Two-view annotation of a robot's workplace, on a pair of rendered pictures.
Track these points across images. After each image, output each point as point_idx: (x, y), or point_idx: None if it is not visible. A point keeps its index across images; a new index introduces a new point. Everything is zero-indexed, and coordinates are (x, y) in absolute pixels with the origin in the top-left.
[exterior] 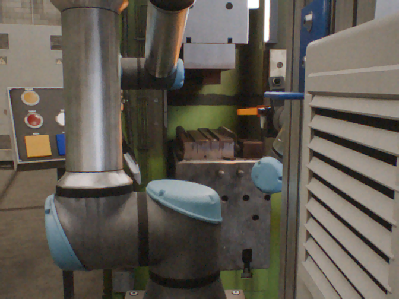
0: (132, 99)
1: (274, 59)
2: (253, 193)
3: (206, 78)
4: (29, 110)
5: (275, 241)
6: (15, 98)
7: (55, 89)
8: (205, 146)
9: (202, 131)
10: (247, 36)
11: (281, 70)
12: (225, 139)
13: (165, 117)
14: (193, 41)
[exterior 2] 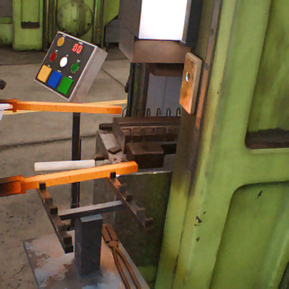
0: (136, 64)
1: (186, 67)
2: (109, 194)
3: (149, 64)
4: (55, 49)
5: (164, 271)
6: (56, 40)
7: (73, 39)
8: (117, 129)
9: (172, 121)
10: (139, 29)
11: (188, 84)
12: (123, 131)
13: (142, 89)
14: (122, 24)
